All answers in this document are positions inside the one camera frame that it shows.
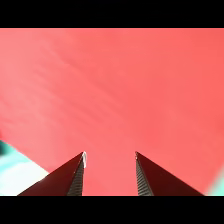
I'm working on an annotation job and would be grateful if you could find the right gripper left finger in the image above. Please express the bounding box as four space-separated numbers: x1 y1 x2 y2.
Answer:
18 151 88 197

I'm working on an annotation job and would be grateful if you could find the red garment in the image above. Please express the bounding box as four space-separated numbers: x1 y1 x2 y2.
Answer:
0 27 224 197

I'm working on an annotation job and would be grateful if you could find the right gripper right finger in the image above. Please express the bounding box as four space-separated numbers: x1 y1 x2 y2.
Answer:
134 151 204 197

